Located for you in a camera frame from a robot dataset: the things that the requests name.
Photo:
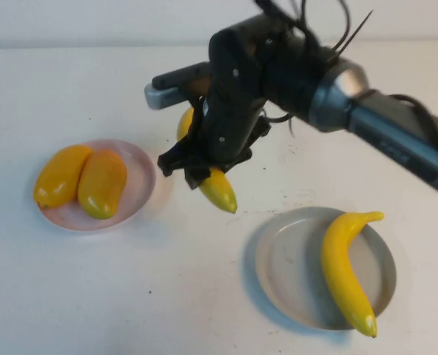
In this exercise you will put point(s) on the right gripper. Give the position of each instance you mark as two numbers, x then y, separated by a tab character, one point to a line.
226	125

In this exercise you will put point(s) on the blue-grey round plate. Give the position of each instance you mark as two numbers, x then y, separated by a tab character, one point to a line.
293	266

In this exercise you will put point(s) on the yellow toy banana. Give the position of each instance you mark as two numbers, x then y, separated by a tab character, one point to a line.
344	266
219	188

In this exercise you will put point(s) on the orange green-tipped toy mango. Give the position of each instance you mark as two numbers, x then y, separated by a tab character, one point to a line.
102	185

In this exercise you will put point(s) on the pink round plate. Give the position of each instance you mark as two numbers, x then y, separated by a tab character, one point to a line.
137	174

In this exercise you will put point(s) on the plain yellow toy mango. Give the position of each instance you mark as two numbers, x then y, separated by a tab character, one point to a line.
60	177

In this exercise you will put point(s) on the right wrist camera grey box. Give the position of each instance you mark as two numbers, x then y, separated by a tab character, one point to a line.
167	94

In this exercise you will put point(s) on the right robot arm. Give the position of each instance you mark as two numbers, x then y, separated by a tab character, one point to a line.
389	122

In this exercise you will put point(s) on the black zip tie tail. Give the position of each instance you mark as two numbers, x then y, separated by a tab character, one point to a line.
356	33

